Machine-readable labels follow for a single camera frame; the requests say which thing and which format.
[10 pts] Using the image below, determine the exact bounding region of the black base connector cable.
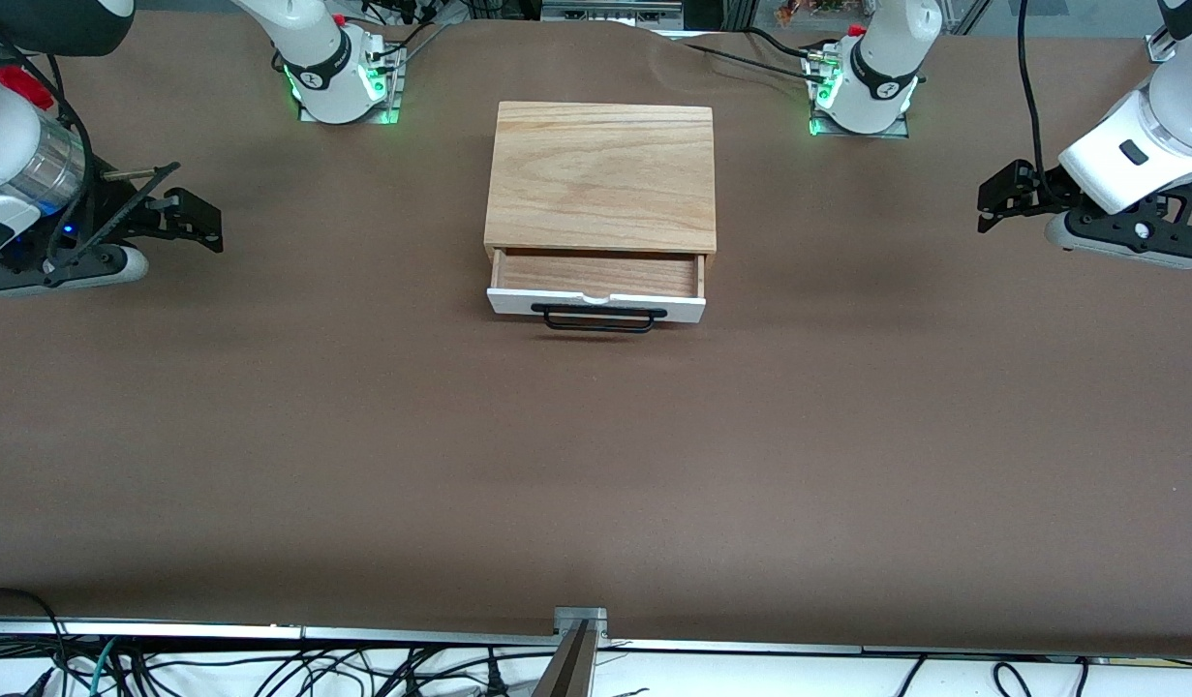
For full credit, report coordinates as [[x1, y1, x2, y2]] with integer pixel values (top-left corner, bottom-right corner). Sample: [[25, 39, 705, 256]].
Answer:
[[363, 0, 461, 61]]

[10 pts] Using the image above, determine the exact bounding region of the black looped floor cable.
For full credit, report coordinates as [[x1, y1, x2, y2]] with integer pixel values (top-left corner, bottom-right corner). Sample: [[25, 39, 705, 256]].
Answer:
[[0, 587, 72, 679]]

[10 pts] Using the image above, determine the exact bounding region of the brown table cloth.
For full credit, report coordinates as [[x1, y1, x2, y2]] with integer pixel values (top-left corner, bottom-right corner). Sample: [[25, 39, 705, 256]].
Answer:
[[0, 10, 1192, 659]]

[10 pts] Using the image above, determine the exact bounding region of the aluminium background frame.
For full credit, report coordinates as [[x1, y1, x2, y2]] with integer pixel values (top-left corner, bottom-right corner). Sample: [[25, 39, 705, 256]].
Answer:
[[539, 0, 686, 32]]

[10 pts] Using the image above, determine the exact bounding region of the short black table cable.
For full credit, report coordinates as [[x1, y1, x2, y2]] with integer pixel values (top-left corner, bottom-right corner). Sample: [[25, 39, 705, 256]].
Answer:
[[743, 26, 815, 61]]

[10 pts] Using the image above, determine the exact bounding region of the white-fronted wooden drawer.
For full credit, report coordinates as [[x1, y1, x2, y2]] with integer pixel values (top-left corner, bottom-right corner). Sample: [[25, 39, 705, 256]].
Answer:
[[486, 248, 708, 324]]

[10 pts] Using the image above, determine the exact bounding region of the teal floor cable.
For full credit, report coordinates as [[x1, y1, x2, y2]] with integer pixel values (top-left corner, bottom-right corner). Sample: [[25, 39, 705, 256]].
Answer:
[[84, 639, 122, 697]]

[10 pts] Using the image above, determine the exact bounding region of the curled black floor cable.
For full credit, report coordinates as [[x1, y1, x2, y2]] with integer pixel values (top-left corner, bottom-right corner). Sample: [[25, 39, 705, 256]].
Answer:
[[991, 660, 1037, 697]]

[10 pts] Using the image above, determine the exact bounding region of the black metal drawer handle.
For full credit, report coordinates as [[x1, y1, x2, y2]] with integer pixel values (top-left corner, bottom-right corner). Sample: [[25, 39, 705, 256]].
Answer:
[[532, 304, 669, 335]]

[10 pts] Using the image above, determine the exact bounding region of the light wooden drawer cabinet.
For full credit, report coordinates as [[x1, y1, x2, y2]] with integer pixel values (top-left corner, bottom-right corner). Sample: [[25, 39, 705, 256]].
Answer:
[[483, 101, 719, 277]]

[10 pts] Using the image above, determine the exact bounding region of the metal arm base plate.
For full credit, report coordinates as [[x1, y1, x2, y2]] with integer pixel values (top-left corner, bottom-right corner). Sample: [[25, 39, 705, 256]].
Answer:
[[809, 53, 912, 139], [297, 41, 404, 126]]

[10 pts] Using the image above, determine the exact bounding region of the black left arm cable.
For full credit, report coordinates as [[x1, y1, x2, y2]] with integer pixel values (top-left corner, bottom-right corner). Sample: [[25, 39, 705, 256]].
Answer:
[[1017, 0, 1069, 195]]

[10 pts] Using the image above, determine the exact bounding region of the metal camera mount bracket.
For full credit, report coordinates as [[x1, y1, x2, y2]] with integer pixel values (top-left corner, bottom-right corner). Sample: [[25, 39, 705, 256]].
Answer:
[[530, 606, 609, 697]]

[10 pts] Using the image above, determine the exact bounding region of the long black table cable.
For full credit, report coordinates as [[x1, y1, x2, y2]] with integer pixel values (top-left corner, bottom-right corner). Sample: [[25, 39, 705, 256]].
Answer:
[[671, 37, 829, 80]]

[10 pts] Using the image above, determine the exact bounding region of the aluminium table edge rail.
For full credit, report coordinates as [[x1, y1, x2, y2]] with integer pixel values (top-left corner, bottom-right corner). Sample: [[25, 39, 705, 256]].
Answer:
[[0, 618, 1192, 661]]

